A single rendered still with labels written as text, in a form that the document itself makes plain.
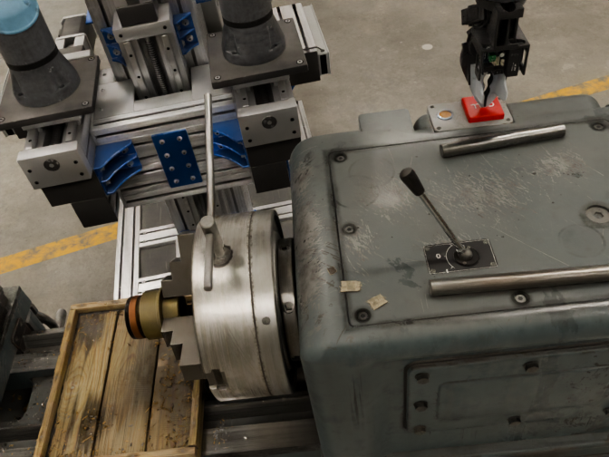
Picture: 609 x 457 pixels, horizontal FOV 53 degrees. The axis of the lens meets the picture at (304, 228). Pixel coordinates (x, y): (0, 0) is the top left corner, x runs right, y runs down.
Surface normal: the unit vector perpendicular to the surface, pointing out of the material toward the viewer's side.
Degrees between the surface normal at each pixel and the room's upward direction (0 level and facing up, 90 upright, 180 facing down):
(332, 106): 0
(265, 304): 38
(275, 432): 0
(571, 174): 0
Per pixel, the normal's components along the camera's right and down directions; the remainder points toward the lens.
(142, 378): -0.11, -0.67
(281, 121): 0.16, 0.72
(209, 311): -0.06, -0.06
